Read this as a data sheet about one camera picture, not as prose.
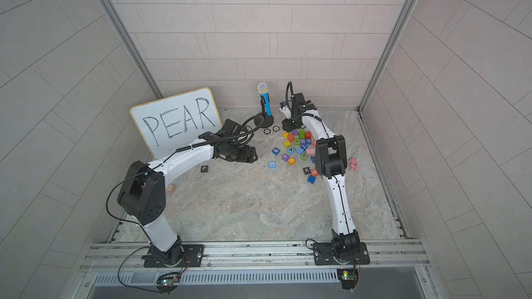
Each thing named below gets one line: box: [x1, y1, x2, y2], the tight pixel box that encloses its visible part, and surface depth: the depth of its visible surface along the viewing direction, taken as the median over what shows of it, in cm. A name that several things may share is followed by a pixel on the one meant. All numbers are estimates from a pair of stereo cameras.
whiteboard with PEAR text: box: [130, 87, 223, 160], surface depth 93 cm
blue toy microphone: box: [256, 81, 273, 117], surface depth 98 cm
